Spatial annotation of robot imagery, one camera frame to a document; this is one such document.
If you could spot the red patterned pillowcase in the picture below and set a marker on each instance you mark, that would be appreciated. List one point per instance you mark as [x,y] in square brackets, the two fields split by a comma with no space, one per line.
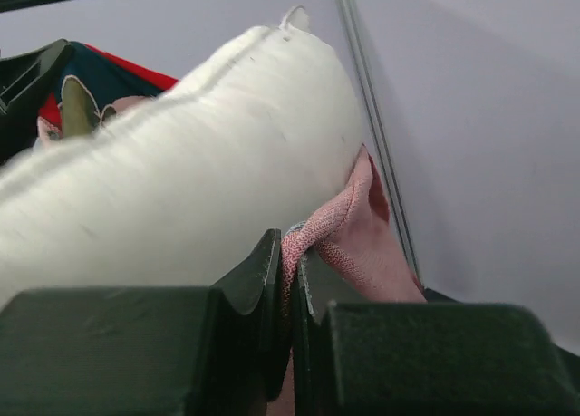
[351,232]

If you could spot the right aluminium frame post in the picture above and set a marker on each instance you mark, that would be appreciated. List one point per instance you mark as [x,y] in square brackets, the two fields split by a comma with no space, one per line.
[362,63]

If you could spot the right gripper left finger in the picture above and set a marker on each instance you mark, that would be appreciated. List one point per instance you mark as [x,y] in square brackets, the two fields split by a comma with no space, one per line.
[168,350]

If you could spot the white pillow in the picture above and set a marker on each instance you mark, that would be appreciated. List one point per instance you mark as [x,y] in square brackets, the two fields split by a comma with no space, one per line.
[177,190]

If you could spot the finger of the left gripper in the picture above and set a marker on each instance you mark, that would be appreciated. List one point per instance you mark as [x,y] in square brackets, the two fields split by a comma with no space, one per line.
[26,82]

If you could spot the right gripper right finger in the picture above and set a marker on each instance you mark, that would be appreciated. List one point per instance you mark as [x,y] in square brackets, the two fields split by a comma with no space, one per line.
[353,356]

